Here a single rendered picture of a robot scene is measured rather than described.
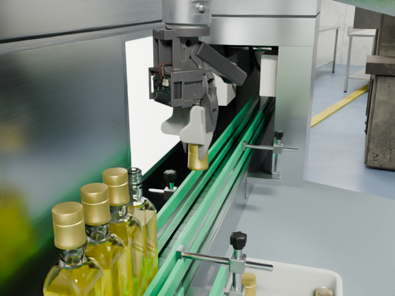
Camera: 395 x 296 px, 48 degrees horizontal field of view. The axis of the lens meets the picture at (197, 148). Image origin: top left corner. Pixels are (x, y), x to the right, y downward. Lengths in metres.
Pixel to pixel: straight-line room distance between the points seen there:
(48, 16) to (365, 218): 1.09
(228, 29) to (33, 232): 1.04
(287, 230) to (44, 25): 0.90
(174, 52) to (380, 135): 3.39
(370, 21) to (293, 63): 2.45
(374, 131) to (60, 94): 3.44
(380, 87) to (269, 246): 2.79
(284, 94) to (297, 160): 0.24
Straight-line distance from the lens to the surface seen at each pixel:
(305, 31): 1.50
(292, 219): 1.39
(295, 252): 1.23
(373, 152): 4.02
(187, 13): 0.67
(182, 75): 0.66
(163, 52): 0.68
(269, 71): 1.62
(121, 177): 0.60
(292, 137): 1.56
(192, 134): 0.70
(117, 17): 0.90
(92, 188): 0.56
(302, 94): 1.52
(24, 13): 0.66
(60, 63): 0.71
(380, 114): 3.93
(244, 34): 1.52
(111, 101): 0.86
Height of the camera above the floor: 1.38
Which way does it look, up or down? 19 degrees down
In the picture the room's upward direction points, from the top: straight up
